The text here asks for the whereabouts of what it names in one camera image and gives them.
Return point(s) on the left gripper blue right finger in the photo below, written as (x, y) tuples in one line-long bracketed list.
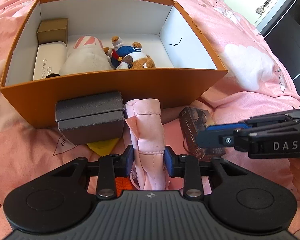
[(169, 158)]

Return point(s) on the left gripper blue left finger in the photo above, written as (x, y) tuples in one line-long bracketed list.
[(128, 156)]

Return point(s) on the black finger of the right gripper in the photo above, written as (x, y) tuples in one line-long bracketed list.
[(215, 138)]

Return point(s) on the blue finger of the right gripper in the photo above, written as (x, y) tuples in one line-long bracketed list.
[(232, 126)]

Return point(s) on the dark illustrated card deck box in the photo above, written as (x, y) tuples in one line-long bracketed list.
[(192, 121)]

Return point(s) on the yellow tape measure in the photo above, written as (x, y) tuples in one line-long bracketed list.
[(103, 148)]

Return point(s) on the orange crochet carrot ball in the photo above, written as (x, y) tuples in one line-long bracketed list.
[(123, 183)]

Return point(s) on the pink quilted wallet pouch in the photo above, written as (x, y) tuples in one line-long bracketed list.
[(146, 134)]

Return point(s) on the dark grey gift box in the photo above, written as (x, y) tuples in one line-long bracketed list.
[(91, 118)]

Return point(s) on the penguin and dog plush keychain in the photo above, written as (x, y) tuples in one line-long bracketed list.
[(127, 56)]

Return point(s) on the white pink striped plush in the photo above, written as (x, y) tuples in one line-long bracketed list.
[(87, 55)]

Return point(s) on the long white silver box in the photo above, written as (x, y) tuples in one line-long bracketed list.
[(49, 59)]

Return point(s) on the small gold cardboard box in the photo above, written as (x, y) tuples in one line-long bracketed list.
[(53, 30)]

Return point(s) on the pink patterned bed duvet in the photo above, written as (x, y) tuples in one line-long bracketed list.
[(256, 83)]

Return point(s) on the black wardrobe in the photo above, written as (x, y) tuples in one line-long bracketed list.
[(284, 41)]

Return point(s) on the orange cardboard storage box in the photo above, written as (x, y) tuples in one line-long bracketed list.
[(186, 63)]

